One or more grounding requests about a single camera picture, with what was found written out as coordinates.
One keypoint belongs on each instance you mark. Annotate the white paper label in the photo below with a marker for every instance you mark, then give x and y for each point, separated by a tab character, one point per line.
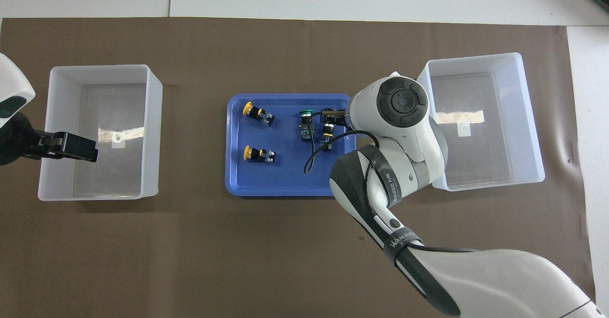
464	128
117	140

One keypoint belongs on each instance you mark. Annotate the green push button switch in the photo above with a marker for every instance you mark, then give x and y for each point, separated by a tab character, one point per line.
328	136
306	130

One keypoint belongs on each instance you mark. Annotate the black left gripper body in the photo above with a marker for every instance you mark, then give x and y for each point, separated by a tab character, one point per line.
16	142

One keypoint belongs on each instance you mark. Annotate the brown paper table mat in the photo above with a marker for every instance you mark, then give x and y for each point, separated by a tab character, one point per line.
190	261

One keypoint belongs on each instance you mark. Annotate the yellow push button switch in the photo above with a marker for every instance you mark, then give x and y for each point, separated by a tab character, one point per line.
259	113
259	154

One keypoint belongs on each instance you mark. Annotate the translucent white plastic box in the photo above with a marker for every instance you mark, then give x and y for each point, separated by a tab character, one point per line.
499	156
119	175

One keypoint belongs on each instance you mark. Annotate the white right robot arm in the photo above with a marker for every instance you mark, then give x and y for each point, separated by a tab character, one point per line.
476	280

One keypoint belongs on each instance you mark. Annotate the blue plastic tray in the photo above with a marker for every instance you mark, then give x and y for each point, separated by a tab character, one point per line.
280	175

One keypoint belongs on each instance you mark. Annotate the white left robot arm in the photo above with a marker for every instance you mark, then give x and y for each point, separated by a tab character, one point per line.
12	82

